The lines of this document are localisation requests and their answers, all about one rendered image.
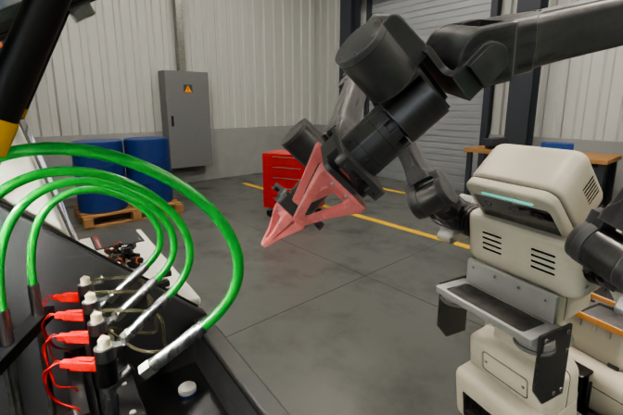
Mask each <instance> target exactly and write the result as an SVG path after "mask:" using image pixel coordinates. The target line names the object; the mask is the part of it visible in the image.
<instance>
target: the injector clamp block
mask: <svg viewBox="0 0 623 415"><path fill-rule="evenodd" d="M77 349H78V352H79V357H87V353H86V349H85V346H84V347H80V348H77ZM117 361H118V368H119V371H121V370H122V369H123V368H124V367H125V366H126V365H127V364H128V362H127V360H126V357H125V355H124V352H123V350H122V347H121V348H120V349H118V351H117ZM83 380H84V386H85V391H86V395H87V401H88V406H89V410H90V415H102V414H100V412H99V407H98V404H97V399H96V395H95V387H94V383H93V378H92V374H91V372H90V371H83ZM117 393H119V401H120V404H119V411H120V415H146V410H145V408H144V405H143V402H142V400H141V397H140V395H139V393H138V390H137V387H136V384H135V382H134V378H133V376H132V375H130V376H129V377H128V378H127V380H126V381H125V382H124V383H123V384H122V385H121V386H119V388H118V389H117Z"/></svg>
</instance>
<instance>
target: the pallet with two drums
mask: <svg viewBox="0 0 623 415"><path fill-rule="evenodd" d="M122 142H123V146H122ZM72 143H74V144H83V145H93V146H99V147H103V148H106V149H110V150H115V151H118V152H121V153H123V151H124V154H127V155H130V156H133V157H137V158H140V159H143V160H144V161H147V162H149V163H151V164H153V165H156V166H158V167H160V168H162V169H164V170H166V171H168V172H169V173H172V170H171V157H170V145H169V138H168V137H160V136H147V137H131V138H124V139H123V140H120V139H90V140H79V141H72ZM71 157H72V167H86V168H93V169H98V170H105V171H108V172H112V173H115V174H118V175H120V176H123V177H126V178H128V179H130V180H133V181H135V182H138V183H140V184H142V185H144V186H145V187H146V188H148V189H149V190H151V191H153V192H154V193H156V194H157V195H159V196H160V197H161V198H163V199H164V200H165V201H166V202H168V203H169V204H170V205H171V206H172V207H173V208H174V209H175V210H176V211H177V213H183V212H184V205H183V204H182V202H181V201H177V199H175V198H174V199H173V194H172V188H171V187H170V186H169V185H167V184H165V183H163V182H161V181H159V180H157V179H155V178H153V177H150V176H148V175H146V174H144V173H142V172H140V171H137V170H133V169H130V168H127V167H124V166H122V165H118V164H115V163H111V162H107V161H104V160H99V159H95V158H89V157H76V156H71ZM125 171H126V175H125ZM77 202H78V204H76V205H72V206H73V213H74V217H75V218H78V220H79V223H82V224H83V228H84V229H85V230H90V229H94V228H100V227H105V226H110V225H115V224H121V223H126V222H131V221H137V220H146V219H148V217H147V216H142V213H143V212H142V211H140V210H139V209H138V208H136V207H134V206H133V205H131V204H129V203H127V202H125V201H123V200H121V199H119V198H117V197H114V196H110V195H101V194H81V195H77ZM129 215H131V218H130V219H125V220H115V221H110V222H104V223H98V224H94V221H96V220H106V219H112V218H118V217H123V216H129Z"/></svg>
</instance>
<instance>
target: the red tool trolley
mask: <svg viewBox="0 0 623 415"><path fill-rule="evenodd" d="M305 169H306V167H303V166H302V165H301V164H300V163H299V162H298V161H297V160H296V159H295V158H294V157H293V156H292V155H291V154H290V153H289V152H287V151H286V150H280V149H278V150H274V151H270V152H266V153H262V170H263V206H264V207H267V208H268V210H267V216H269V217H271V216H272V214H273V209H272V208H274V205H275V204H276V203H277V202H276V201H275V200H274V199H275V198H276V197H277V194H278V193H277V192H276V191H275V190H274V189H273V188H272V187H273V186H274V184H275V183H276V182H277V183H278V184H280V185H281V186H283V187H284V188H285V189H287V190H288V192H289V191H290V190H291V189H292V188H293V187H294V186H295V185H296V184H297V183H298V181H299V180H300V179H301V177H302V175H303V173H304V170H305ZM323 205H324V202H323V203H322V204H321V205H320V206H319V207H318V208H317V209H316V210H315V212H318V211H320V210H322V209H321V206H323Z"/></svg>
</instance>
